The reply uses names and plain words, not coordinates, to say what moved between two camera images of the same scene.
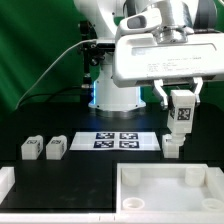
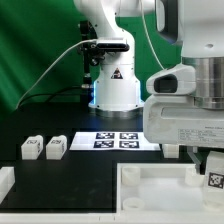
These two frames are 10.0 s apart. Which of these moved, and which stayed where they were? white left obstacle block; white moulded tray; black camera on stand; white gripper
Moved: white gripper
Stayed: black camera on stand; white left obstacle block; white moulded tray
